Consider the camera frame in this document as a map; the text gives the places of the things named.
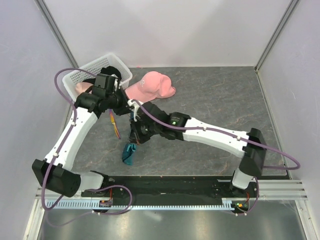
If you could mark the black mounting base plate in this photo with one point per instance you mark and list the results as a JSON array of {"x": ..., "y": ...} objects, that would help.
[{"x": 211, "y": 186}]

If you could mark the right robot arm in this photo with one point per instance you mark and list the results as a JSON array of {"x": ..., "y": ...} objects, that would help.
[{"x": 248, "y": 146}]

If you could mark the black cloth in basket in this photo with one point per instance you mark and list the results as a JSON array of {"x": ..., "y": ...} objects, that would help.
[{"x": 110, "y": 70}]

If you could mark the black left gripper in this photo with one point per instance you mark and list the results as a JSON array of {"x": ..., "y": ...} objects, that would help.
[{"x": 124, "y": 109}]

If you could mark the teal satin napkin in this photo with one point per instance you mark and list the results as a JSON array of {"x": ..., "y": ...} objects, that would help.
[{"x": 128, "y": 154}]

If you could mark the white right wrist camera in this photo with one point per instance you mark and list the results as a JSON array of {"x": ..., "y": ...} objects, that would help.
[{"x": 134, "y": 106}]

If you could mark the light blue cable duct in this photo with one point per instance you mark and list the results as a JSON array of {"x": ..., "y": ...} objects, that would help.
[{"x": 97, "y": 204}]

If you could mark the aluminium frame rail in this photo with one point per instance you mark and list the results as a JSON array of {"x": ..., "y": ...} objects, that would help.
[{"x": 278, "y": 190}]

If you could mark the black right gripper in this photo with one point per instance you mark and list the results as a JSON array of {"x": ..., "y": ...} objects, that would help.
[{"x": 135, "y": 136}]

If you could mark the pink baseball cap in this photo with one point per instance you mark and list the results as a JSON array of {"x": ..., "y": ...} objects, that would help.
[{"x": 153, "y": 85}]

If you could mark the pink cloth in basket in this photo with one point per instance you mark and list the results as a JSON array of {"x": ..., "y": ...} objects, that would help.
[{"x": 81, "y": 87}]

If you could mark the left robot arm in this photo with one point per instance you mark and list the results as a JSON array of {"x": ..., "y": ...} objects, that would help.
[{"x": 54, "y": 171}]

